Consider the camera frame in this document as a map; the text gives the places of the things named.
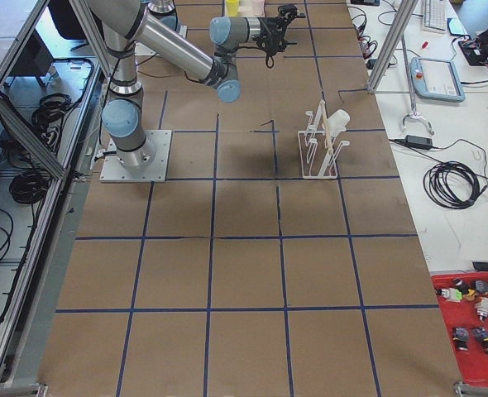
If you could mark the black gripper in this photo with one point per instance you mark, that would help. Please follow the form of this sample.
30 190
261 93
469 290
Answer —
265 35

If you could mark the white plastic cup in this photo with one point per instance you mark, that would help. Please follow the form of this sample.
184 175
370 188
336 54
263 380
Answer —
337 122

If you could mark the pink plastic cup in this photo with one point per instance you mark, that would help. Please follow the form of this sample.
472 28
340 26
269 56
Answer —
257 7

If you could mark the yellow plastic cup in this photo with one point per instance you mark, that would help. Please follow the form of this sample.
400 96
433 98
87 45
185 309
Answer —
232 8

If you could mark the cream plastic tray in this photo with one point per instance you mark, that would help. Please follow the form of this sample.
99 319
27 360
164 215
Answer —
244 9

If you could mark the black power adapter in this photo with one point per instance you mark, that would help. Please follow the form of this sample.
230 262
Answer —
418 142

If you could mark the white keyboard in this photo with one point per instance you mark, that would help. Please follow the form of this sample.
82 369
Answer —
434 16

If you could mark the red parts bin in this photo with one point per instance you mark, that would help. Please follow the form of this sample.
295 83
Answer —
463 300

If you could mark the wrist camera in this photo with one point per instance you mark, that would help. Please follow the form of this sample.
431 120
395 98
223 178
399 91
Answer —
289 12

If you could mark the white wire cup rack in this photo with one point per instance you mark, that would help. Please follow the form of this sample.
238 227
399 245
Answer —
318 150

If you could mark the aluminium frame post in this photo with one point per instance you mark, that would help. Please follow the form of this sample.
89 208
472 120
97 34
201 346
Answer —
394 34

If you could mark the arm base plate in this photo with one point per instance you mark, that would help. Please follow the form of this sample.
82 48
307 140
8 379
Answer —
148 164

